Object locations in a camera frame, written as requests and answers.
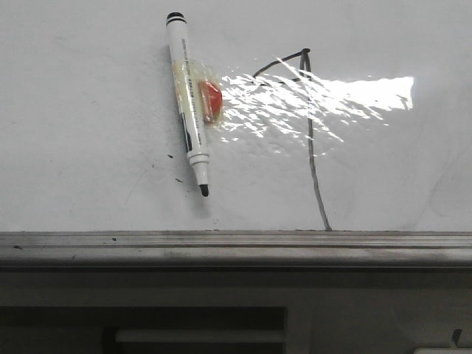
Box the white whiteboard marker pen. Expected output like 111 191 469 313
166 12 209 197

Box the red round magnet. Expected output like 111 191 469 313
198 80 223 124

